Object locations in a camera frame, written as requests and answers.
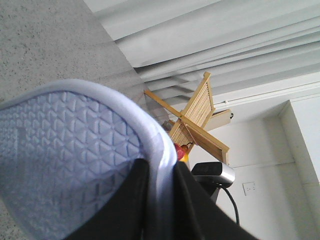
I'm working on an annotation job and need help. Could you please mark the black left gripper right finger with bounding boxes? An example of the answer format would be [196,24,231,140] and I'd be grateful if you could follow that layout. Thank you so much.
[173,161,256,240]

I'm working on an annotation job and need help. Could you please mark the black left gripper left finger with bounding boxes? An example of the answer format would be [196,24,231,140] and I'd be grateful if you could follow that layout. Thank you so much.
[66,158,150,240]

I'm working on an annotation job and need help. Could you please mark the black silver webcam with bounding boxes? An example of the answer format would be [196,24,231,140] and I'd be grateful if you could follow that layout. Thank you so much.
[191,161,236,188]

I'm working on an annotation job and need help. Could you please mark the red yellow toy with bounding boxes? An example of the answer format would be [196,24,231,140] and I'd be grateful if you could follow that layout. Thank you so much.
[174,142,194,163]

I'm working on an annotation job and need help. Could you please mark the wooden folding rack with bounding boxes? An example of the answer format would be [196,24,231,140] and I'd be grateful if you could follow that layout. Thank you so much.
[144,72,232,165]

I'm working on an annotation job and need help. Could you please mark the pale grey curtain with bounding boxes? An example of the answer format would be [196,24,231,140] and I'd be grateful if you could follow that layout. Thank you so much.
[86,0,320,100]

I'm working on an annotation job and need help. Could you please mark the black webcam cable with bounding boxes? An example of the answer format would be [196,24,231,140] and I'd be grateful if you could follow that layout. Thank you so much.
[221,186,241,226]

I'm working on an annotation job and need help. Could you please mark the white wall socket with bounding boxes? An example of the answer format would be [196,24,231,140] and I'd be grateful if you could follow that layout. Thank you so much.
[242,181,256,196]

